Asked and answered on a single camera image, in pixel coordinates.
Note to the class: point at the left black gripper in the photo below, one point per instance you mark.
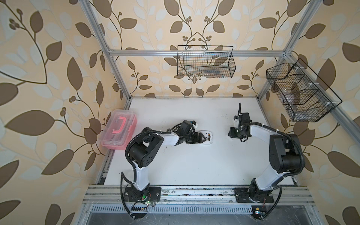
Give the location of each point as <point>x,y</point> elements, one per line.
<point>198,139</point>

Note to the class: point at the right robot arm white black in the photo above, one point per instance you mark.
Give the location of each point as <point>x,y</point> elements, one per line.
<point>285,154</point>

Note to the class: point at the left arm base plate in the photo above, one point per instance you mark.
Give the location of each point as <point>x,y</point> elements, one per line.
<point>152,194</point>

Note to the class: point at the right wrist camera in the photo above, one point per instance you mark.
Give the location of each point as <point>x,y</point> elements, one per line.
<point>237,121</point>

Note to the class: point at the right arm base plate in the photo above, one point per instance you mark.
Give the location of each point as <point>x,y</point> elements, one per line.
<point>245,195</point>

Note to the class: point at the black wire basket wall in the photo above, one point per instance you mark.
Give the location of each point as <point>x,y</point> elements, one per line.
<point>305,96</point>
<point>205,61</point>

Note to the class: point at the aluminium mounting rail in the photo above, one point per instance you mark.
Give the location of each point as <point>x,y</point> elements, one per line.
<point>199,195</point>

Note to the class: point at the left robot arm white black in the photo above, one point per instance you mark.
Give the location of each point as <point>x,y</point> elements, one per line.
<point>142,149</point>

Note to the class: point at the black wire basket back wall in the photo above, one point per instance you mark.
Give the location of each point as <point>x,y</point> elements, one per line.
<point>205,61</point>

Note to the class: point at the black wire basket right wall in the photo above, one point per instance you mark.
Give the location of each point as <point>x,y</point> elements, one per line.
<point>305,96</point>

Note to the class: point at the pink clear plastic box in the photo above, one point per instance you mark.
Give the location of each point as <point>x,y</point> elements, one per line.
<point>119,130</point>

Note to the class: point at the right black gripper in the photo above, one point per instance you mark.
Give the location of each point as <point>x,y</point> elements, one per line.
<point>231,133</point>

